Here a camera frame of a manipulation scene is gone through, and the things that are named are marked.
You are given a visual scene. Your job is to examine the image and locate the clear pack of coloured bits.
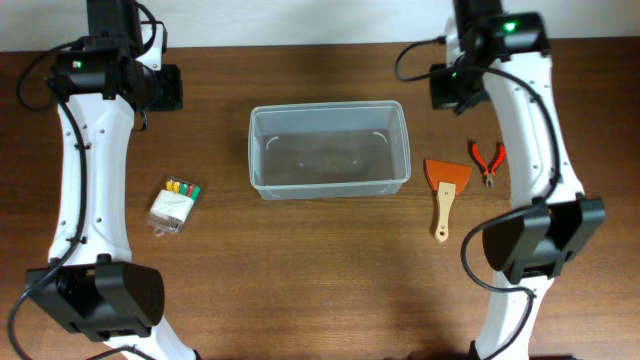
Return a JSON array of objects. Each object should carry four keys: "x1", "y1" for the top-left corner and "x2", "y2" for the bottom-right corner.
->
[{"x1": 147, "y1": 176, "x2": 202, "y2": 237}]

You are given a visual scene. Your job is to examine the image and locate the orange scraper wooden handle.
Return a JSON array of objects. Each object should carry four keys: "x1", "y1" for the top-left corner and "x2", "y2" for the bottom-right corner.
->
[{"x1": 425, "y1": 159, "x2": 471, "y2": 243}]

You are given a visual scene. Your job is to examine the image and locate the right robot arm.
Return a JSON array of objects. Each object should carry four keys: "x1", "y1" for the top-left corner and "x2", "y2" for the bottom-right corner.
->
[{"x1": 430, "y1": 0, "x2": 605, "y2": 359}]

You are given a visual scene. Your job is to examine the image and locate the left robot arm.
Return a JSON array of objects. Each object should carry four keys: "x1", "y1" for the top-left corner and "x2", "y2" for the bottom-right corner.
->
[{"x1": 23, "y1": 1, "x2": 197, "y2": 359}]

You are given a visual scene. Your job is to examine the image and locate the small red cutting pliers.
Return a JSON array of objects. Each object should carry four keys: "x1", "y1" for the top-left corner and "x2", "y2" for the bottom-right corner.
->
[{"x1": 468, "y1": 140, "x2": 507, "y2": 189}]

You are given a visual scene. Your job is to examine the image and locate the clear plastic container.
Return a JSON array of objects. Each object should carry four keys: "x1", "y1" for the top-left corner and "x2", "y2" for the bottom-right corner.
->
[{"x1": 248, "y1": 100, "x2": 412, "y2": 200}]

